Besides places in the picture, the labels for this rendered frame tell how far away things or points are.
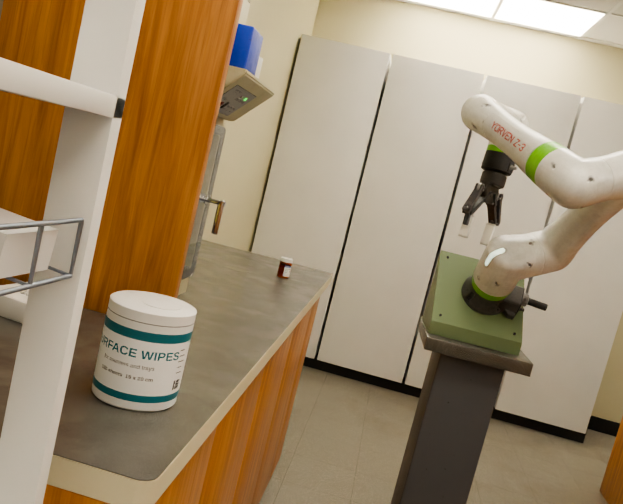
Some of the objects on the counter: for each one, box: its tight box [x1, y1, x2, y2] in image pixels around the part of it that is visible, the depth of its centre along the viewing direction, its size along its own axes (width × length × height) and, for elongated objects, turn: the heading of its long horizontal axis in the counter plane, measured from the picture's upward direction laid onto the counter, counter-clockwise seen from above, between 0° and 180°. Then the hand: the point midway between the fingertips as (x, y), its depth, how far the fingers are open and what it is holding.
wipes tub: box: [92, 290, 197, 412], centre depth 103 cm, size 13×13×15 cm
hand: (474, 237), depth 204 cm, fingers open, 13 cm apart
